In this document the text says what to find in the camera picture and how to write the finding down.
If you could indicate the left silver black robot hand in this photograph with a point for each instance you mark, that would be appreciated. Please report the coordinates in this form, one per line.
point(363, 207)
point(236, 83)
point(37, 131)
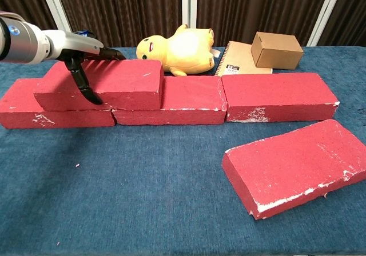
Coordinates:
point(74, 43)

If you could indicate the red foam brick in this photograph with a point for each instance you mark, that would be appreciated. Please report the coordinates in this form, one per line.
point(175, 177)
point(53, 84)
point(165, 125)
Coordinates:
point(291, 164)
point(191, 96)
point(20, 107)
point(274, 93)
point(125, 81)

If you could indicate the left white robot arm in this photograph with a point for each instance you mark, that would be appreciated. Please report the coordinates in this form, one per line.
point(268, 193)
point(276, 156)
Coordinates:
point(20, 43)

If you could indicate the blue snack packet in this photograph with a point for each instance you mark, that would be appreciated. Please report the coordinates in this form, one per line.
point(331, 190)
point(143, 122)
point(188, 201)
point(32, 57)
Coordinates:
point(83, 33)

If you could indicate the yellow plush toy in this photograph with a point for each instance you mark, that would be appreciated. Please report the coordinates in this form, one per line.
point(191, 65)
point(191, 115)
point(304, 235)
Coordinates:
point(177, 53)

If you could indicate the blue table cloth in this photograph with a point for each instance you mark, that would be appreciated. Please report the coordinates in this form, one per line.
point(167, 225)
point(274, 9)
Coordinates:
point(143, 187)

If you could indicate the kraft spiral notebook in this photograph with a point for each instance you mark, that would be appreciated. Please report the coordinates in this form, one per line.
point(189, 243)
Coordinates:
point(237, 59)

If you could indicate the small cardboard box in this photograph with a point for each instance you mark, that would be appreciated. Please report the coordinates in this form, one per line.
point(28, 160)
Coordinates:
point(277, 53)

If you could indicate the white partition frame post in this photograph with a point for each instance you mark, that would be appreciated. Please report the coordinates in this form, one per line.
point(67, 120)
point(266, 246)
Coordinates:
point(54, 7)
point(189, 1)
point(326, 13)

